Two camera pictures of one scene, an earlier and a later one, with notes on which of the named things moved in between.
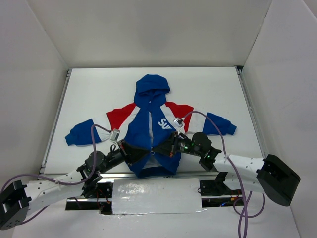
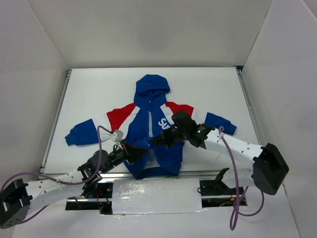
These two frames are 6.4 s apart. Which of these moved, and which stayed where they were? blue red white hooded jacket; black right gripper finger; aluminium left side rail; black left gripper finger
Moved: black right gripper finger
Stayed: blue red white hooded jacket; aluminium left side rail; black left gripper finger
